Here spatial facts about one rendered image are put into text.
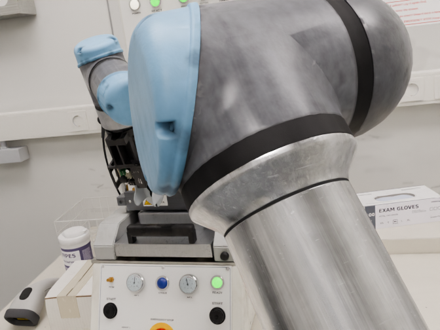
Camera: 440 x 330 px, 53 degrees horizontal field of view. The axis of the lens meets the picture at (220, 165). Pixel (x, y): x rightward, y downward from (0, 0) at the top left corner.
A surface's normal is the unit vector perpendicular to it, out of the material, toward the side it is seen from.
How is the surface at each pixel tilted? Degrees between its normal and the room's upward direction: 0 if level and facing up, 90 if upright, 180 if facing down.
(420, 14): 90
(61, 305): 89
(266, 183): 100
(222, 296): 65
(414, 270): 0
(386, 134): 90
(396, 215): 90
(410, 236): 0
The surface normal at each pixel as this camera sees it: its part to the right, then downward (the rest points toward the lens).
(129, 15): -0.25, 0.28
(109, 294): -0.27, -0.15
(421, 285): -0.11, -0.96
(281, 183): 0.21, 0.37
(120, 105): 0.44, 0.45
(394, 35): 0.56, -0.18
